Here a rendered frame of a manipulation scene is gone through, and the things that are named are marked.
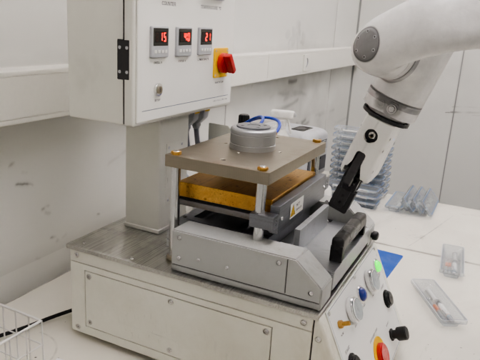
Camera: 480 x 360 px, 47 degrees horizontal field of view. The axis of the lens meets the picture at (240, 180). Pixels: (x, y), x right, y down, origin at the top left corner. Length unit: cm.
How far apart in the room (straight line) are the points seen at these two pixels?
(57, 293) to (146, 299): 33
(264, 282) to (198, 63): 41
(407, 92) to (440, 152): 257
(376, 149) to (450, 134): 254
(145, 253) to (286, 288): 27
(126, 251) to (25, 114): 33
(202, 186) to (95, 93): 22
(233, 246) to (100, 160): 62
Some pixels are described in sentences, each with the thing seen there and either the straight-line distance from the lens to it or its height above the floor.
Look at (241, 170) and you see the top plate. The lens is 82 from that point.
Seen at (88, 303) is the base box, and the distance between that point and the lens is 104.
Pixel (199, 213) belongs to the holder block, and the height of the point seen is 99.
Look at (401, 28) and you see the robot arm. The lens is 75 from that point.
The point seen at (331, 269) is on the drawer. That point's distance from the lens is 85.
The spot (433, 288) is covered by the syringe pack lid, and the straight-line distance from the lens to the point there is 133.
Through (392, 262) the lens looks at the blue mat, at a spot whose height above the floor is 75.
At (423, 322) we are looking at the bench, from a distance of 123.
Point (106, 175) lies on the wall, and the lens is 140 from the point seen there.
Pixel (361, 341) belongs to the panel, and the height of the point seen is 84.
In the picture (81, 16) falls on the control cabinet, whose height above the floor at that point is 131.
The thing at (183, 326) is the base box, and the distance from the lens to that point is 93.
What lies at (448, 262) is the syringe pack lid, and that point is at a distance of 149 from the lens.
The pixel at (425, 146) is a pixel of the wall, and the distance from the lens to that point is 340.
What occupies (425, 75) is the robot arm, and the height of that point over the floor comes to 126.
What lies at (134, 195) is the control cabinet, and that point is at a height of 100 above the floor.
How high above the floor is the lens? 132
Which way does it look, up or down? 16 degrees down
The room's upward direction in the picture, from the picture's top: 3 degrees clockwise
